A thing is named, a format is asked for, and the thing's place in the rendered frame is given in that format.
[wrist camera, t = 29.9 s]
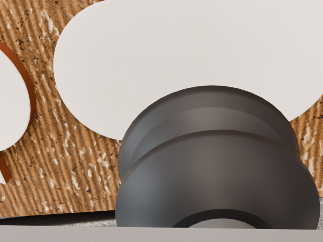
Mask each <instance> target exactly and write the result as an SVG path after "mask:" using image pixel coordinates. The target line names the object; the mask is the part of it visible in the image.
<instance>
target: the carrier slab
mask: <svg viewBox="0 0 323 242"><path fill-rule="evenodd" d="M100 1H103V0H0V41H2V42H3V43H4V44H5V45H6V46H8V47H9V48H10V49H11V50H12V51H13V52H14V53H15V55H16V56H17V57H18V58H19V59H20V61H21V62H22V63H23V65H24V66H25V68H26V70H27V72H28V74H29V75H30V78H31V80H32V83H33V86H34V89H35V94H36V103H37V104H36V113H35V117H34V120H33V122H32V124H31V126H30V128H29V129H28V131H27V132H26V133H25V134H24V135H23V136H22V137H21V138H20V139H19V140H18V141H17V142H16V143H15V144H13V145H12V146H10V147H9V148H6V149H4V150H2V151H1V153H2V155H3V157H4V160H5V162H6V164H7V166H8V169H9V171H10V173H11V176H12V177H11V179H10V180H9V181H8V182H7V184H3V183H0V218H3V217H18V216H33V215H48V214H63V213H78V212H93V211H108V210H115V202H116V196H117V193H118V189H119V186H120V184H121V180H120V176H119V171H118V155H119V149H120V145H121V142H122V141H121V140H117V139H112V138H109V137H106V136H103V135H101V134H99V133H97V132H95V131H93V130H91V129H89V128H88V127H86V126H85V125H84V124H83V123H81V122H80V121H79V120H78V119H77V118H76V117H75V116H74V115H73V114H72V113H71V112H70V110H69V109H68V108H67V107H66V105H65V103H64V102H63V100H62V98H61V96H60V94H59V91H58V88H57V86H56V82H55V78H54V70H53V61H54V53H55V49H56V45H57V42H58V39H59V37H60V35H61V33H62V31H63V30H64V28H65V27H66V26H67V24H68V23H69V22H70V21H71V20H72V19H73V18H74V17H75V16H76V15H77V14H78V13H79V12H81V11H82V10H83V9H85V8H87V7H89V6H90V5H93V4H95V3H98V2H100ZM289 122H290V124H291V126H292V128H293V129H294V131H295V134H296V137H297V139H298V145H299V150H300V160H301V161H302V162H303V163H304V164H305V166H306V167H307V168H308V170H309V171H310V173H311V175H312V176H313V178H314V181H315V184H316V186H317V190H318V194H319V197H323V94H322V95H321V97H320V98H319V99H318V100H317V101H316V102H315V103H314V104H313V105H312V106H311V107H310V108H309V109H308V110H306V111H305V112H304V113H302V114H301V115H299V116H298V117H296V118H294V119H293V120H291V121H289Z"/></svg>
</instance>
